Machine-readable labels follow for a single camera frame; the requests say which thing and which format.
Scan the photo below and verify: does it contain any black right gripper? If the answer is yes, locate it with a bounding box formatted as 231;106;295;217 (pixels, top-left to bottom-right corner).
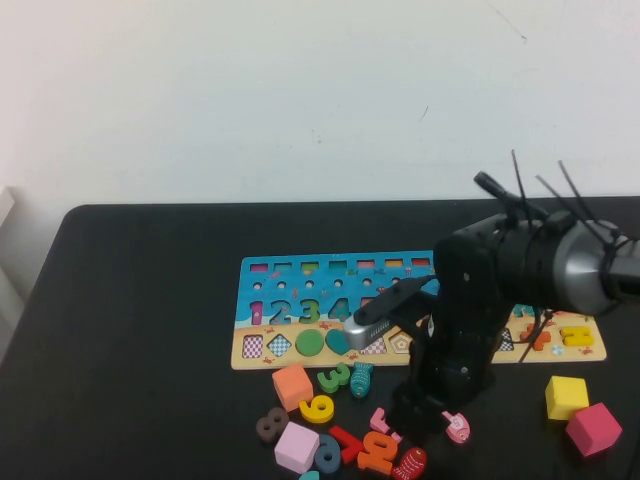
385;317;500;447

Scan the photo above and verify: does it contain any pink number five piece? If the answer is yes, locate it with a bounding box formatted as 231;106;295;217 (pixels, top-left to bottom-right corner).
368;406;403;444

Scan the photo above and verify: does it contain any orange number ten piece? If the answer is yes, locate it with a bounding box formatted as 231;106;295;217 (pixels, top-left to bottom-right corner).
356;429;401;476

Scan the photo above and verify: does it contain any red number seven piece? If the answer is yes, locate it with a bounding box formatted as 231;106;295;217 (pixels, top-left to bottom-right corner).
328;425;369;464

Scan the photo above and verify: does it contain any green number three piece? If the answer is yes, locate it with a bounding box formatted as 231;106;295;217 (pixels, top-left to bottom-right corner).
316;362;352;395

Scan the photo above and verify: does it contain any blue-grey number nine piece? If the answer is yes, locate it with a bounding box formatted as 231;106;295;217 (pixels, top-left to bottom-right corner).
313;432;344;474

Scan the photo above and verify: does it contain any teal heart piece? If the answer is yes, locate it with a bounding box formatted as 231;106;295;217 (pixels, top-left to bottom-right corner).
324;328;352;357

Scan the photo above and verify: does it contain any yellow number six piece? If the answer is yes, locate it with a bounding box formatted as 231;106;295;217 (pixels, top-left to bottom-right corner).
298;393;335;424

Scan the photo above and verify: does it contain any green circle piece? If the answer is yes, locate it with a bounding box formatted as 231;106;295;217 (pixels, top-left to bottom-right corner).
294;328;326;358

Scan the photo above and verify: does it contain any brown number eight piece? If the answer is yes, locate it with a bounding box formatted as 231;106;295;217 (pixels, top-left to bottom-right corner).
255;406;290;445

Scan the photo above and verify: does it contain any orange plus sign piece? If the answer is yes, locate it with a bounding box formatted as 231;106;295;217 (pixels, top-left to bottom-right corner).
518;322;552;351

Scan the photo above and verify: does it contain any colourful wooden puzzle board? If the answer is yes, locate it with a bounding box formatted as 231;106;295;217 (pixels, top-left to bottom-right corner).
230;249;607;371

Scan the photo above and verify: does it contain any yellow equals sign piece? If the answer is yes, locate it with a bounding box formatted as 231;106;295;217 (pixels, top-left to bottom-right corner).
558;325;595;347

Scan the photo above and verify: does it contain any pink wooden fish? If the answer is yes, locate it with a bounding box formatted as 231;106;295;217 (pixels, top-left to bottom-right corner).
439;410;472;445

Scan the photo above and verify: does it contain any red wooden fish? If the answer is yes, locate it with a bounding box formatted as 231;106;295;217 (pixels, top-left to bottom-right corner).
391;446;429;480

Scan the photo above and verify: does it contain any teal wooden fish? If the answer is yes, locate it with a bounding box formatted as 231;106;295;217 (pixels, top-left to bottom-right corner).
349;361;375;399

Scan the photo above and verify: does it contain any light pink wooden cube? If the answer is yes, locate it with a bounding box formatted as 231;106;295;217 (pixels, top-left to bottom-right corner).
273;420;321;474

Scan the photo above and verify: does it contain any orange wooden cube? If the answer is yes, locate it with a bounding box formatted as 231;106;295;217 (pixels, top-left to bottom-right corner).
271;362;315;413

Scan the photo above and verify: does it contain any yellow wooden cube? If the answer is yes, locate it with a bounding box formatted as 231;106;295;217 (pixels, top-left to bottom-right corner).
544;374;590;422

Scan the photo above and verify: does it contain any magenta wooden cube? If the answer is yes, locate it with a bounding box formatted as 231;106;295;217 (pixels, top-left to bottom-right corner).
564;401;624;459

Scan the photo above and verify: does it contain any black zip tie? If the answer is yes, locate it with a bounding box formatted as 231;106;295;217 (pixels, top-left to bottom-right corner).
558;159;599;224
535;174;604;239
510;148;534;224

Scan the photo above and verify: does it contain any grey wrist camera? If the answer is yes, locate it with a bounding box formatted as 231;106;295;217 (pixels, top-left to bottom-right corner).
343;276;439;351

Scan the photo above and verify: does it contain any thin black cable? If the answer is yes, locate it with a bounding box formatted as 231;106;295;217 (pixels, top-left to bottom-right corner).
518;305;557;365

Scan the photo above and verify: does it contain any thick black cable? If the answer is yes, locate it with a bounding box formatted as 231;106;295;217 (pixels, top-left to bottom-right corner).
473;171;551;221

